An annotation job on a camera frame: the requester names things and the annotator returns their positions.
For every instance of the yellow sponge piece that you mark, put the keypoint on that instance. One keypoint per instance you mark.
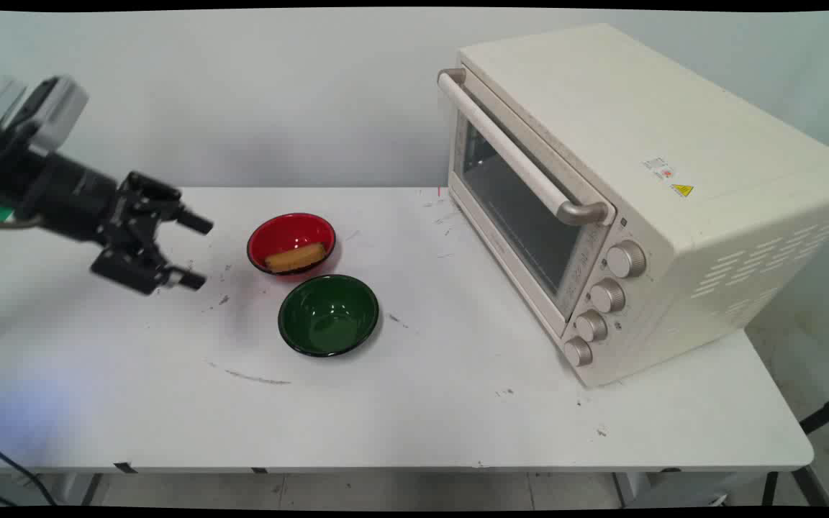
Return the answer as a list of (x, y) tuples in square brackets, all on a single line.
[(295, 257)]

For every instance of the cream toaster oven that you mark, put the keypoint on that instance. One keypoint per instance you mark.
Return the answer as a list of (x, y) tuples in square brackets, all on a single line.
[(645, 208)]

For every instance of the green bowl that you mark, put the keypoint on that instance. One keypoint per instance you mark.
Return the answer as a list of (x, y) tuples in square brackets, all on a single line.
[(328, 315)]

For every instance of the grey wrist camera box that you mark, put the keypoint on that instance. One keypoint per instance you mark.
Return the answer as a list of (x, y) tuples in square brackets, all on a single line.
[(55, 111)]

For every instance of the black tripod leg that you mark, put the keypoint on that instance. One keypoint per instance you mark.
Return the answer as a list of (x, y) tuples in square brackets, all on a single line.
[(821, 432)]

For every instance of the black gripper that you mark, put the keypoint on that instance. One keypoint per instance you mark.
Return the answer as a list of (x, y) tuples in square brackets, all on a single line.
[(76, 198)]

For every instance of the red bowl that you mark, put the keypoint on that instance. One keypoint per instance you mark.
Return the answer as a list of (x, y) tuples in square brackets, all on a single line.
[(291, 243)]

